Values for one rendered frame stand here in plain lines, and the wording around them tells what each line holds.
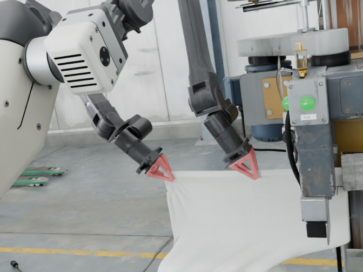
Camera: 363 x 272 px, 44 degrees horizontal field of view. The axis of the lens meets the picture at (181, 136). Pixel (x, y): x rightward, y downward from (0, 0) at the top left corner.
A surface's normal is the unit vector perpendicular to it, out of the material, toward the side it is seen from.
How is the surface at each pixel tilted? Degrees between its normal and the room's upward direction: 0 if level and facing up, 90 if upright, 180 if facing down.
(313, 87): 90
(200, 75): 71
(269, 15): 90
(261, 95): 90
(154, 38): 90
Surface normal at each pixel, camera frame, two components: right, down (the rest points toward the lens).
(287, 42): -0.94, 0.20
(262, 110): -0.33, 0.25
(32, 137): 0.72, 0.45
